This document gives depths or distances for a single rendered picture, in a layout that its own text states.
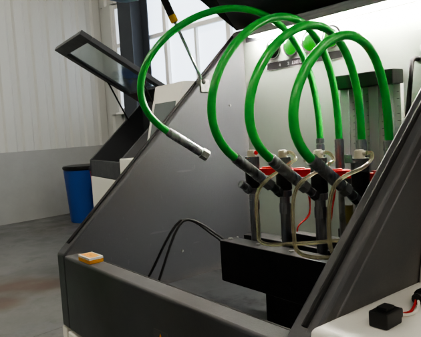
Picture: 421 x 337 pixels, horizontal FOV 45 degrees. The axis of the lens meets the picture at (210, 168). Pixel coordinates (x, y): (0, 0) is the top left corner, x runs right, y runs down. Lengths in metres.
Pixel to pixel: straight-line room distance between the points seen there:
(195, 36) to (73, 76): 2.31
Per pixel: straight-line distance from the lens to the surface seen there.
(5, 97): 7.74
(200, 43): 6.80
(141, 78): 0.99
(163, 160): 1.22
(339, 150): 1.03
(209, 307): 0.73
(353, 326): 0.59
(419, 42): 1.08
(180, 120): 1.25
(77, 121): 8.21
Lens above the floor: 1.20
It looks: 5 degrees down
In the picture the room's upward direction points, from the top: 3 degrees counter-clockwise
